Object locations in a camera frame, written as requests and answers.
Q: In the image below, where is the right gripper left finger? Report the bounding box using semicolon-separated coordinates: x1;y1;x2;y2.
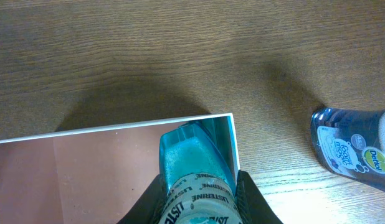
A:
116;174;164;224

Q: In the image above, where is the dark blue Dettol foam bottle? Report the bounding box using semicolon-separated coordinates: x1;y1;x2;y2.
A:
310;108;385;192

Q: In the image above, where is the teal Listerine mouthwash bottle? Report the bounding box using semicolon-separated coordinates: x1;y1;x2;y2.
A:
159;123;242;224

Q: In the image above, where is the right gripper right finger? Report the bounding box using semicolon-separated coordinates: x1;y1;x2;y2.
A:
235;170;282;224

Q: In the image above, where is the white open cardboard box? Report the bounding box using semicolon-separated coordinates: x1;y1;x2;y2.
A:
0;113;240;223

